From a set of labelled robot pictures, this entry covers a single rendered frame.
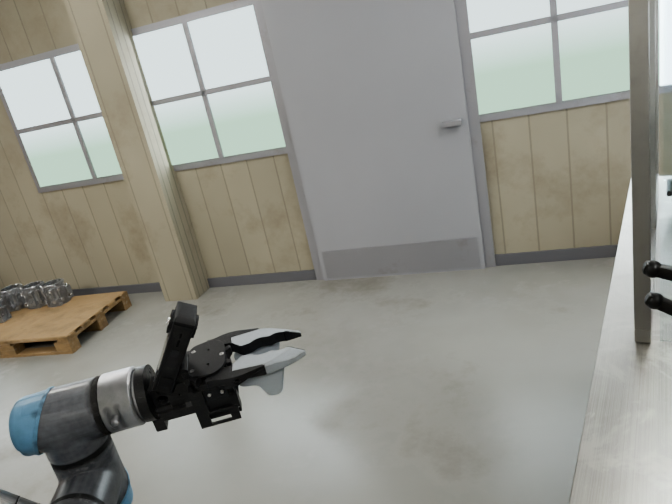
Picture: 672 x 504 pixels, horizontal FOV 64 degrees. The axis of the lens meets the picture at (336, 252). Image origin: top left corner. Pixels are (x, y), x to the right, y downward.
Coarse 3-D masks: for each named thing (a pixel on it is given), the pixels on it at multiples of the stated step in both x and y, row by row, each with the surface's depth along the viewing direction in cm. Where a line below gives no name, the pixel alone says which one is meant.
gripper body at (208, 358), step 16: (192, 352) 70; (208, 352) 70; (224, 352) 69; (144, 368) 68; (192, 368) 67; (208, 368) 66; (144, 384) 66; (176, 384) 67; (192, 384) 66; (144, 400) 66; (160, 400) 71; (176, 400) 69; (192, 400) 67; (208, 400) 68; (224, 400) 68; (240, 400) 71; (144, 416) 66; (160, 416) 69; (176, 416) 69; (208, 416) 68; (240, 416) 69
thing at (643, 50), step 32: (640, 0) 89; (640, 32) 91; (640, 64) 92; (640, 96) 94; (640, 128) 96; (640, 160) 98; (640, 192) 100; (640, 224) 102; (640, 256) 104; (640, 288) 107; (640, 320) 109
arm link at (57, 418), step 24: (72, 384) 67; (96, 384) 67; (24, 408) 65; (48, 408) 65; (72, 408) 65; (96, 408) 65; (24, 432) 64; (48, 432) 65; (72, 432) 65; (96, 432) 66; (48, 456) 67; (72, 456) 66
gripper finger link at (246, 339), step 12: (240, 336) 72; (252, 336) 72; (264, 336) 71; (276, 336) 72; (288, 336) 72; (300, 336) 72; (240, 348) 70; (252, 348) 71; (264, 348) 73; (276, 348) 74
